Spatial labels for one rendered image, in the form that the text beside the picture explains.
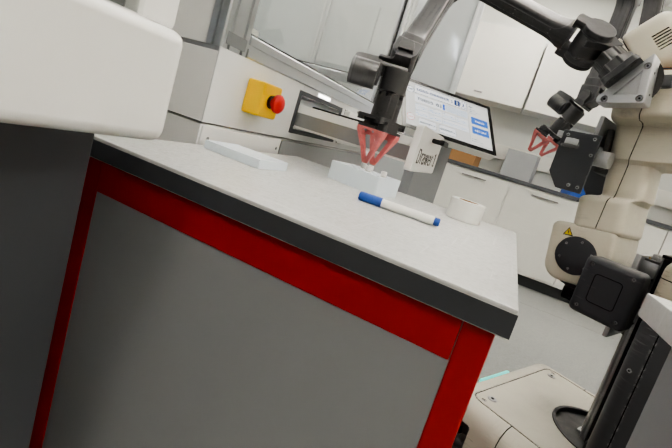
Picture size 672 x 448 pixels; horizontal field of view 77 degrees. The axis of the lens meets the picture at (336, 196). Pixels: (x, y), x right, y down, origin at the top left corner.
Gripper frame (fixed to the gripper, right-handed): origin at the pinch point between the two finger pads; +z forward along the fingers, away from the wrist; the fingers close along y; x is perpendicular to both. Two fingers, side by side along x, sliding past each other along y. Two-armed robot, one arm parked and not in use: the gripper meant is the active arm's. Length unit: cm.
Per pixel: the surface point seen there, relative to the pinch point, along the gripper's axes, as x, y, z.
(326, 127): -19.9, -7.1, -3.8
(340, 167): -1.7, 7.1, 3.1
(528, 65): -81, -343, -116
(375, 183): 7.4, 7.0, 3.6
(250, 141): -24.9, 11.6, 4.4
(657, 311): 55, -1, 7
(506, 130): -90, -378, -57
